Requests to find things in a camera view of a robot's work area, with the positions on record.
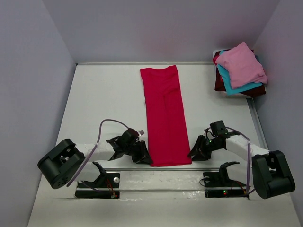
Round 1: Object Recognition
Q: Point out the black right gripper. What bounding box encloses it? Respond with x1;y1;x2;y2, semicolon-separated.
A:
187;135;222;161

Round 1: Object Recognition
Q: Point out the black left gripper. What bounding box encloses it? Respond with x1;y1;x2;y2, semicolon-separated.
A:
124;140;153;165

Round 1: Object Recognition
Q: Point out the red t shirt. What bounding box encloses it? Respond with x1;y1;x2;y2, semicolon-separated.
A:
212;50;228;66
140;65;192;167

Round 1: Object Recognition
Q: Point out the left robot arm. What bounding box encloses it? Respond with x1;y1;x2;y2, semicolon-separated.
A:
37;128;153;189

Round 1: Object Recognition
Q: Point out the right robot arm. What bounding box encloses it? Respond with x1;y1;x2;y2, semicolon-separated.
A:
188;120;296;199

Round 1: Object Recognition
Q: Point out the dark maroon folded t shirt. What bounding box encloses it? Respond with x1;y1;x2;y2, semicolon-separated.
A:
213;50;266;98

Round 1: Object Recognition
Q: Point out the teal folded t shirt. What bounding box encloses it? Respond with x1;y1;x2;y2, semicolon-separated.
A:
214;48;268;97

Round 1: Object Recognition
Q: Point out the red folded t shirt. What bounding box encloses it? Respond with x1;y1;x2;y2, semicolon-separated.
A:
212;50;228;66

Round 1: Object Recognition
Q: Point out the pink folded t shirt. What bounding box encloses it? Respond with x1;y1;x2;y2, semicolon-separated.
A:
216;42;268;89

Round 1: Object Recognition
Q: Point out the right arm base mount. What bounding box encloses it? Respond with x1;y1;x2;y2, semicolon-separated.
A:
199;161;249;198

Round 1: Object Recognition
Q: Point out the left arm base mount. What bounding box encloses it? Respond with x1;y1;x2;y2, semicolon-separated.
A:
75;162;120;199

